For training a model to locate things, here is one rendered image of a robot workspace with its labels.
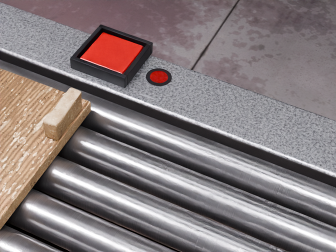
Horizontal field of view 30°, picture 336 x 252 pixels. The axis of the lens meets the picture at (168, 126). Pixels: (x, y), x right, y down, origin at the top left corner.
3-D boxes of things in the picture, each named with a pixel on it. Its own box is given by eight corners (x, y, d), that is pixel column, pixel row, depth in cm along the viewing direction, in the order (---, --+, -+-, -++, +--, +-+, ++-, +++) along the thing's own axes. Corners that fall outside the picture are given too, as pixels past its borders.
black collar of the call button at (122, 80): (100, 34, 82) (100, 23, 81) (152, 52, 80) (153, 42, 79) (70, 68, 77) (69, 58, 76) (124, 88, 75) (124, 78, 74)
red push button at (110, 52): (103, 39, 81) (102, 31, 80) (144, 54, 80) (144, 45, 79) (79, 66, 78) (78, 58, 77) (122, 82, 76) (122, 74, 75)
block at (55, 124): (71, 102, 70) (69, 84, 68) (85, 108, 70) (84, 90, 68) (43, 137, 67) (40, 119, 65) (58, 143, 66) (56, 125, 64)
